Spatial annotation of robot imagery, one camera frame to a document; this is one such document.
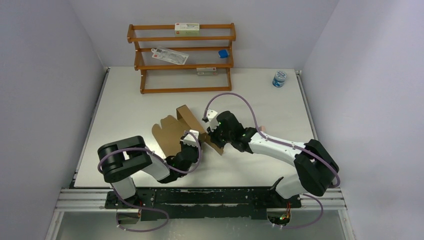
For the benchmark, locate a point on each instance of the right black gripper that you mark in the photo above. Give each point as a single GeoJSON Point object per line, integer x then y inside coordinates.
{"type": "Point", "coordinates": [213, 135]}

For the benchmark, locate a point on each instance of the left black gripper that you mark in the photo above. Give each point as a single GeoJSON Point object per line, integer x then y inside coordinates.
{"type": "Point", "coordinates": [196, 149]}

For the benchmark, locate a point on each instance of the brown cardboard box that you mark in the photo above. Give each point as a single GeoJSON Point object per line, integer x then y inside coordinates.
{"type": "Point", "coordinates": [169, 131]}

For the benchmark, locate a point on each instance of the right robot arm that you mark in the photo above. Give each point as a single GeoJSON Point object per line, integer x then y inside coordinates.
{"type": "Point", "coordinates": [315, 168]}

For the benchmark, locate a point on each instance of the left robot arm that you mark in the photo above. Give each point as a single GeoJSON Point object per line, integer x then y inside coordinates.
{"type": "Point", "coordinates": [120, 159]}

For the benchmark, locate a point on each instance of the grey box lower shelf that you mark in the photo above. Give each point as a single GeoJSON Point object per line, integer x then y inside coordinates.
{"type": "Point", "coordinates": [206, 71]}

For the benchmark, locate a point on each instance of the white green box top shelf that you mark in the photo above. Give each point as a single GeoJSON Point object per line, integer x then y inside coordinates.
{"type": "Point", "coordinates": [187, 29]}

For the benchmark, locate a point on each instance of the blue white round jar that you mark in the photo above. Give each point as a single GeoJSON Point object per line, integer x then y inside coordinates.
{"type": "Point", "coordinates": [279, 78]}

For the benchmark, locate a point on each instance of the small blue object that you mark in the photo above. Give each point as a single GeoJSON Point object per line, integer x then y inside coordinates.
{"type": "Point", "coordinates": [223, 54]}

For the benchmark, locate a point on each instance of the wooden three-tier shelf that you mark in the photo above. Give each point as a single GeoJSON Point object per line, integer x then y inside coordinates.
{"type": "Point", "coordinates": [202, 51]}

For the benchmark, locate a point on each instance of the flat plastic blister package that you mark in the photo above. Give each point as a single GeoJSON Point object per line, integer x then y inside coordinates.
{"type": "Point", "coordinates": [169, 56]}

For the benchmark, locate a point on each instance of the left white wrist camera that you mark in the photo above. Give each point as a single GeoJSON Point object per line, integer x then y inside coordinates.
{"type": "Point", "coordinates": [191, 138]}

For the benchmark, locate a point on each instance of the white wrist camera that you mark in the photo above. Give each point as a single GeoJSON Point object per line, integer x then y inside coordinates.
{"type": "Point", "coordinates": [210, 116]}
{"type": "Point", "coordinates": [191, 138]}

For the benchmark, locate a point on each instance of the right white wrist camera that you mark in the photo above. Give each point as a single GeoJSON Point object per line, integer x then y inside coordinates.
{"type": "Point", "coordinates": [210, 116]}

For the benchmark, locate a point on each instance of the black base frame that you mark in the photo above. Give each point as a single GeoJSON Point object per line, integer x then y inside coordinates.
{"type": "Point", "coordinates": [199, 203]}

